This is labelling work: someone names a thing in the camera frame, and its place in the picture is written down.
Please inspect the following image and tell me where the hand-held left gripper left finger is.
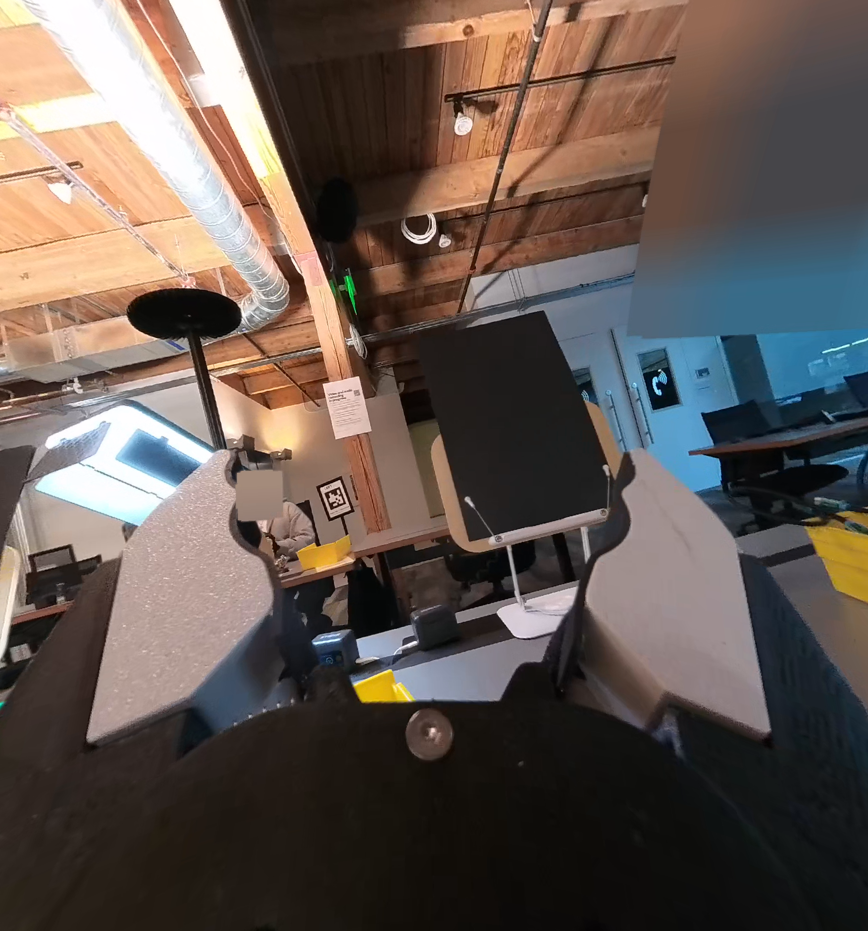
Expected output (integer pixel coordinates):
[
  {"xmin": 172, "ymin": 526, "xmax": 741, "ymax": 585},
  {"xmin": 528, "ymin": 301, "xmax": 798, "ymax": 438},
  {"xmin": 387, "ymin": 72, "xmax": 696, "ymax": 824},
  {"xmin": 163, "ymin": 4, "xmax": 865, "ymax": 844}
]
[{"xmin": 86, "ymin": 449, "xmax": 313, "ymax": 746}]

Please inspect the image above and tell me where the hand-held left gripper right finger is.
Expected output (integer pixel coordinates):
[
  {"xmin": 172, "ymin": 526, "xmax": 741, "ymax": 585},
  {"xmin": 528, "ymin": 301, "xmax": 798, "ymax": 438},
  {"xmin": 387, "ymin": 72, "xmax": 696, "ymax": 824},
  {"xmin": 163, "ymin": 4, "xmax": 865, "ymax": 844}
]
[{"xmin": 543, "ymin": 449, "xmax": 773, "ymax": 744}]

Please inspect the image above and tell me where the yellow plastic bin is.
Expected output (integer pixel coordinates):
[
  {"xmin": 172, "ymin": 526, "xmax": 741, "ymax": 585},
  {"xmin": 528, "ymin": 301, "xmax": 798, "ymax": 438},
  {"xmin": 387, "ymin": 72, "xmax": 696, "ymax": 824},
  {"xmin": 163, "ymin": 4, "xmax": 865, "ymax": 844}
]
[
  {"xmin": 352, "ymin": 668, "xmax": 414, "ymax": 704},
  {"xmin": 803, "ymin": 508, "xmax": 868, "ymax": 628}
]

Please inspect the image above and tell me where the braided hdmi cable green plug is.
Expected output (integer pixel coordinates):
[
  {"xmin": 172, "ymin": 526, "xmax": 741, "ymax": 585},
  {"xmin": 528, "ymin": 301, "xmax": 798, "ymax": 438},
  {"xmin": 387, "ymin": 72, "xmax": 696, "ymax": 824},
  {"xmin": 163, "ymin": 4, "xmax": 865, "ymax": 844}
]
[{"xmin": 810, "ymin": 497, "xmax": 868, "ymax": 541}]

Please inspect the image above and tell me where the small black monitor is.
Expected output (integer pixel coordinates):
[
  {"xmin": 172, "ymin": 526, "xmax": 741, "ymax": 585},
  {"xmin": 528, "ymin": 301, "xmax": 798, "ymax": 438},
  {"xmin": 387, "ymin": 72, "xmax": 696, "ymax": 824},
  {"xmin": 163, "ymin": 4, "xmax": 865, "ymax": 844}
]
[{"xmin": 28, "ymin": 547, "xmax": 83, "ymax": 592}]

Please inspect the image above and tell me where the cluttered wooden workbench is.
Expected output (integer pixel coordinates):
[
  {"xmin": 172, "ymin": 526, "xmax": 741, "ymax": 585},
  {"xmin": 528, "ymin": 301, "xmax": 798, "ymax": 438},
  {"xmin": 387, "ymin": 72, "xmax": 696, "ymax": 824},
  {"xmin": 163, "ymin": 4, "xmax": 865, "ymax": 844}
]
[{"xmin": 277, "ymin": 554, "xmax": 360, "ymax": 589}]

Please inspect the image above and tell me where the small yellow storage bin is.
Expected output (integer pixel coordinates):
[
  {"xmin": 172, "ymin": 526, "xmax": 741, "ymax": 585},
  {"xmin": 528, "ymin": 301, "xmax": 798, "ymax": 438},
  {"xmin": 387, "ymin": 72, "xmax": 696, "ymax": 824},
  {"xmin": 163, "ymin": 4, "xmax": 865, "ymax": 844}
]
[{"xmin": 296, "ymin": 536, "xmax": 355, "ymax": 571}]

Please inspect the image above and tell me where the led light panel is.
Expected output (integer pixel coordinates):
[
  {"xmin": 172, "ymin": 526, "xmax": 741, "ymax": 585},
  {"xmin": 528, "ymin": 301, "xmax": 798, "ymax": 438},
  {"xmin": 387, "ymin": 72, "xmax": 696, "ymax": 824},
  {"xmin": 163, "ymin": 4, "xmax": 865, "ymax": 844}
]
[{"xmin": 34, "ymin": 399, "xmax": 218, "ymax": 526}]

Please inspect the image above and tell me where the black office chair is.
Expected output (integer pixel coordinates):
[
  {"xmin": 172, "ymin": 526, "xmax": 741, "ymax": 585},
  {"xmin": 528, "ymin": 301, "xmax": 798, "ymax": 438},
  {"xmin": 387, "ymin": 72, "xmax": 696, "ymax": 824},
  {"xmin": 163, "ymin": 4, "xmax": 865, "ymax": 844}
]
[
  {"xmin": 723, "ymin": 464, "xmax": 851, "ymax": 526},
  {"xmin": 700, "ymin": 399, "xmax": 774, "ymax": 446}
]

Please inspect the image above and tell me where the black and white tag sign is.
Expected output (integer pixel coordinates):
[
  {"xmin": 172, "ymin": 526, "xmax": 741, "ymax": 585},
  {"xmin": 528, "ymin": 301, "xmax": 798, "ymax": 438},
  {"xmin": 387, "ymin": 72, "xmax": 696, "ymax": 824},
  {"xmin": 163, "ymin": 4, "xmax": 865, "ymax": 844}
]
[{"xmin": 315, "ymin": 476, "xmax": 355, "ymax": 522}]

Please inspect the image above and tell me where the wooden office desk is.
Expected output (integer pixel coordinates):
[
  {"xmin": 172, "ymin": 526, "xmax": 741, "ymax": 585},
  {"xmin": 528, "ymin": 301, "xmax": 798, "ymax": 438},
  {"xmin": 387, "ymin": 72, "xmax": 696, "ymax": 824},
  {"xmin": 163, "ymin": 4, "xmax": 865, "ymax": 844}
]
[
  {"xmin": 688, "ymin": 412, "xmax": 868, "ymax": 458},
  {"xmin": 352, "ymin": 524, "xmax": 454, "ymax": 559}
]

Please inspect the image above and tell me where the white paper notice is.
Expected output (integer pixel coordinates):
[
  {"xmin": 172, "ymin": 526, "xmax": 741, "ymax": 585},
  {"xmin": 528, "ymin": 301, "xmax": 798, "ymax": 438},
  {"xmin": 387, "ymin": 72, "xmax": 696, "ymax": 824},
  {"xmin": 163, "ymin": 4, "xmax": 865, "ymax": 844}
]
[{"xmin": 322, "ymin": 376, "xmax": 371, "ymax": 441}]

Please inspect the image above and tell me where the black round speaker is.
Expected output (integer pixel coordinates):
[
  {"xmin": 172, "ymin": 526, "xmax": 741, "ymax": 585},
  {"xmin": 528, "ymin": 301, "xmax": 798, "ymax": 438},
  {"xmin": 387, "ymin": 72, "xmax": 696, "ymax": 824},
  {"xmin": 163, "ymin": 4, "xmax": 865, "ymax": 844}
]
[{"xmin": 315, "ymin": 176, "xmax": 361, "ymax": 244}]

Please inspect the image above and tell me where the wooden support post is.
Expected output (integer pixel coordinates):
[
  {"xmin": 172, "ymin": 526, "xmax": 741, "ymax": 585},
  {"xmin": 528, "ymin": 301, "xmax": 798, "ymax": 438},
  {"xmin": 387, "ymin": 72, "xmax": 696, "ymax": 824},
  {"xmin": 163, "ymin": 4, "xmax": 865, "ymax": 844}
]
[{"xmin": 259, "ymin": 163, "xmax": 393, "ymax": 534}]

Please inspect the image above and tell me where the silver ventilation duct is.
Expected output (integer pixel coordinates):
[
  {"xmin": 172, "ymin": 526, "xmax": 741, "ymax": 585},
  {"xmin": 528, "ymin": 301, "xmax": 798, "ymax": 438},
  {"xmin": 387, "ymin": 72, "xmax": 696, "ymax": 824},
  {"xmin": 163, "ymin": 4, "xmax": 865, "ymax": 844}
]
[{"xmin": 0, "ymin": 0, "xmax": 291, "ymax": 388}]

